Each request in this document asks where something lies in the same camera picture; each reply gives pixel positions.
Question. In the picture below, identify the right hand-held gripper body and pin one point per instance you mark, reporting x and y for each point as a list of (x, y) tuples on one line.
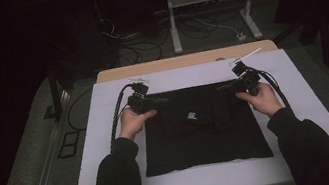
[(247, 82)]

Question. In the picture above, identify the person's right hand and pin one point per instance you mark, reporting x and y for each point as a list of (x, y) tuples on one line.
[(265, 102)]

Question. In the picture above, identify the person's left hand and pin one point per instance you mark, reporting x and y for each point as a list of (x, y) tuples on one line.
[(132, 123)]

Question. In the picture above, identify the white plug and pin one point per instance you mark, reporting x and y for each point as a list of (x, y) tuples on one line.
[(241, 37)]

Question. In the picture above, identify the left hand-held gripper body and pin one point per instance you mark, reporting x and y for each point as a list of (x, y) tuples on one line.
[(140, 103)]

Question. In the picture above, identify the grey metal desk frame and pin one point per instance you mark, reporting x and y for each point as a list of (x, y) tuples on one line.
[(173, 20)]

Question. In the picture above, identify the black metal stand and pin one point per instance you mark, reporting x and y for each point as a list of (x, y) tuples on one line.
[(326, 45), (55, 97)]

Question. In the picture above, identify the white board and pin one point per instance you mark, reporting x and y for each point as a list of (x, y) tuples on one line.
[(207, 180)]

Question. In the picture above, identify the black tank top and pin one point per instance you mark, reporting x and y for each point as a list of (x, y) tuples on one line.
[(204, 143)]

